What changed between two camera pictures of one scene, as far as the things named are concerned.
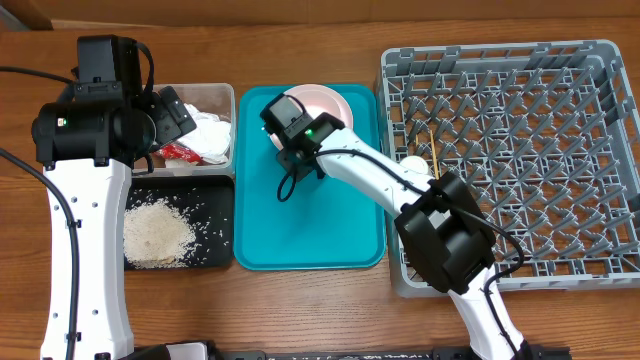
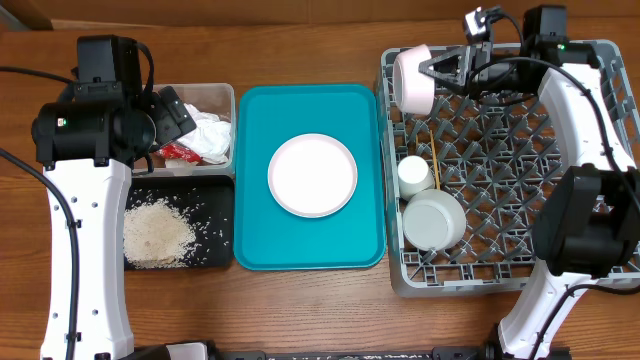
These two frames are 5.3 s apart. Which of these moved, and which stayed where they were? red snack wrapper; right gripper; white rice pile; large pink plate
Moved: right gripper; large pink plate
Stayed: red snack wrapper; white rice pile
